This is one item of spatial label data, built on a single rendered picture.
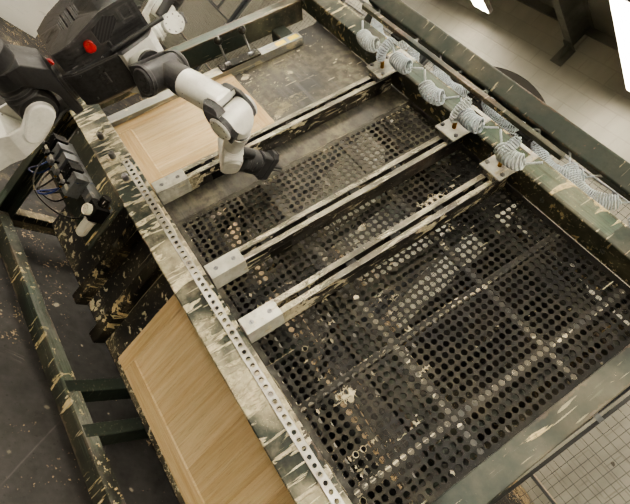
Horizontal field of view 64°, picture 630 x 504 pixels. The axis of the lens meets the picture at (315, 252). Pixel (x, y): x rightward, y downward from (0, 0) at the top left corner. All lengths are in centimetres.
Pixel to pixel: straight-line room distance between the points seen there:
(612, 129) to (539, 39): 168
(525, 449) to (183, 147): 160
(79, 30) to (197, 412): 129
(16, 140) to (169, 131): 62
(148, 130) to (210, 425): 121
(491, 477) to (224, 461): 88
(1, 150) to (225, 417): 114
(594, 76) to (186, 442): 632
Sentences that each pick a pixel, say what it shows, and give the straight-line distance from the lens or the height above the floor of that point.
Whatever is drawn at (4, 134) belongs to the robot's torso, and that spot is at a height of 84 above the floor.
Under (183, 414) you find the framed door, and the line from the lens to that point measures 199.
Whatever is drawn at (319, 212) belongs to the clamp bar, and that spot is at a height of 128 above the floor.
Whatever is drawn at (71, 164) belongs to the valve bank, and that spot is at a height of 76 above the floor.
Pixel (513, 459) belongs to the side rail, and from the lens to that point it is 150.
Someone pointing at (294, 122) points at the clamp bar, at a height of 142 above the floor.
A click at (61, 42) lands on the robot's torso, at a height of 119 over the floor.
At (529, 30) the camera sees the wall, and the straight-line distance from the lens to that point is 784.
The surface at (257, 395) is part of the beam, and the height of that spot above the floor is 86.
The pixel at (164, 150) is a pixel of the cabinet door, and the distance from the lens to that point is 214.
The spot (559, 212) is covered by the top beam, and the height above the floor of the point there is 183.
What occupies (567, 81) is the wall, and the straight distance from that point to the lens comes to 723.
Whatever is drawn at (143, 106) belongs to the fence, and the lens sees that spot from 233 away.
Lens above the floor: 161
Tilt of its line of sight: 14 degrees down
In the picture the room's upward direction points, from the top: 43 degrees clockwise
